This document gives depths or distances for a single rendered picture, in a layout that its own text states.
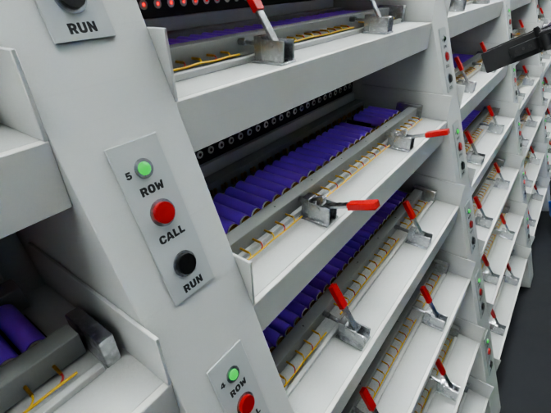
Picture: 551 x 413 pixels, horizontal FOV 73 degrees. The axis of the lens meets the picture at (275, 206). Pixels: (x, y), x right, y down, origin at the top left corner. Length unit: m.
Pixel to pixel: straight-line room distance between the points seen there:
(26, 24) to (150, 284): 0.17
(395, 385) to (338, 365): 0.23
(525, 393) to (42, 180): 1.37
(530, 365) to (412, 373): 0.80
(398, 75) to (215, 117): 0.58
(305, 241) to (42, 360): 0.26
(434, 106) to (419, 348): 0.47
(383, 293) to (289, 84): 0.37
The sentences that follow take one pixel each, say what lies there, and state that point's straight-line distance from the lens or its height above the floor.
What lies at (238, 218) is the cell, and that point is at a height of 0.93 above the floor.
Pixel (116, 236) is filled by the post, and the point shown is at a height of 1.00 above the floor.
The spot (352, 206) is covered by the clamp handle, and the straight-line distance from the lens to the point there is 0.42.
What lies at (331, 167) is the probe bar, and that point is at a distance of 0.54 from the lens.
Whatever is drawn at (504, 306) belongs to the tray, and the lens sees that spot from 1.51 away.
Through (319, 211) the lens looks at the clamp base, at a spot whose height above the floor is 0.91.
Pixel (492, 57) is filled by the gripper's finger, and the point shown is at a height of 1.00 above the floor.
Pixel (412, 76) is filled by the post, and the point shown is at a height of 0.99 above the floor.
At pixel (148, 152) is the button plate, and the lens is 0.28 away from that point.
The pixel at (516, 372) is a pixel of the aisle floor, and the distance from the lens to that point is 1.50.
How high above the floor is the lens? 1.07
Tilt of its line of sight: 18 degrees down
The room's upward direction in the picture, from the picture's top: 18 degrees counter-clockwise
